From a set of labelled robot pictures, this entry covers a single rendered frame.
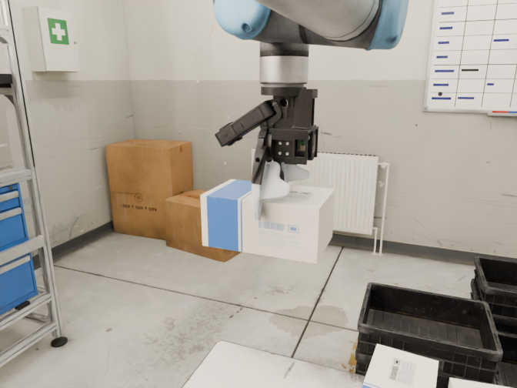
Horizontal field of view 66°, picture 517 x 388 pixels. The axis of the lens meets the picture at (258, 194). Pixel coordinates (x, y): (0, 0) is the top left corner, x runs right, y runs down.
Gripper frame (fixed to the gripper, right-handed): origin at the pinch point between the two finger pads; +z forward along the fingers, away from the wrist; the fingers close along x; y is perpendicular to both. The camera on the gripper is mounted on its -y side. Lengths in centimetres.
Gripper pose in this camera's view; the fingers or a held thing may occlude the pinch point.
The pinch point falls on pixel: (268, 207)
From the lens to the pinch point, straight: 68.6
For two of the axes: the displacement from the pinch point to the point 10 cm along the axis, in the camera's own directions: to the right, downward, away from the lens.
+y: 9.3, 1.1, -3.5
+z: -0.1, 9.6, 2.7
